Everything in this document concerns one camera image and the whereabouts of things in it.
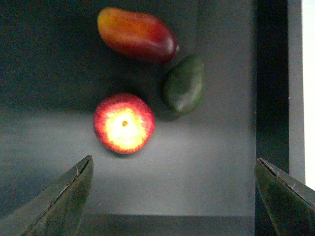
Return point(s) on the red yellow apple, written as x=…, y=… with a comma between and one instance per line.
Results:
x=123, y=123

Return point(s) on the near black display tray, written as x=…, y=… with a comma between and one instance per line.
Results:
x=195, y=177

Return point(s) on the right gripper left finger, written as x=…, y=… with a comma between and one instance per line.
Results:
x=58, y=209

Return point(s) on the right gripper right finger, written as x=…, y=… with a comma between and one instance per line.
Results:
x=289, y=203

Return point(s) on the red orange mango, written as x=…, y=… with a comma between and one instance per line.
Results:
x=137, y=35

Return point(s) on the dark green avocado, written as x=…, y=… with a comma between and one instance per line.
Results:
x=183, y=86

